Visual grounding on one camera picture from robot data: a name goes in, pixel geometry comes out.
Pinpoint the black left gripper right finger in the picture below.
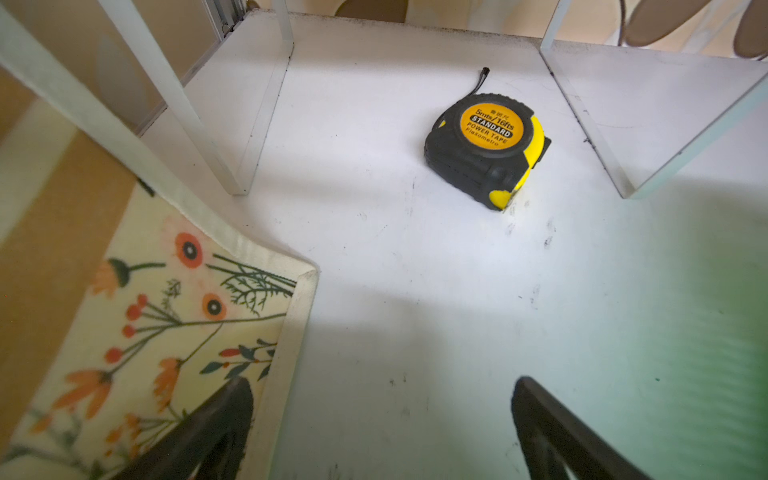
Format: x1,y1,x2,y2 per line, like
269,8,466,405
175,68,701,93
511,376,648,480

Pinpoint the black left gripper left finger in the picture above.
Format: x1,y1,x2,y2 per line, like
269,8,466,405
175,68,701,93
115,377,254,479

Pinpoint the cream floral tote bag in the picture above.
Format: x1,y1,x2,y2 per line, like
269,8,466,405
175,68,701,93
1,185,299,479

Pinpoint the white shelf rack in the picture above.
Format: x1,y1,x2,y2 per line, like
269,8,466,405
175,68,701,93
0,0,768,265

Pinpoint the black yellow tape measure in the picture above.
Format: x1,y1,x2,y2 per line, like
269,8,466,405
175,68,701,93
424,67,551,211

